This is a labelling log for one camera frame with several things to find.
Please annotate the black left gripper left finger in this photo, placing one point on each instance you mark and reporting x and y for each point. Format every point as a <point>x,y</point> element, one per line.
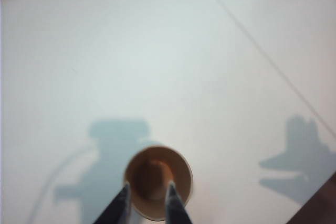
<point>118,208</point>

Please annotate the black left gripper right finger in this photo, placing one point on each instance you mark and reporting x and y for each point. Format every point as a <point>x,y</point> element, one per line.
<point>176,208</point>

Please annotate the brown paper cup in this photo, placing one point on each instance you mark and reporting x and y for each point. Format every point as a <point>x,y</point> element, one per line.
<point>147,171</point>

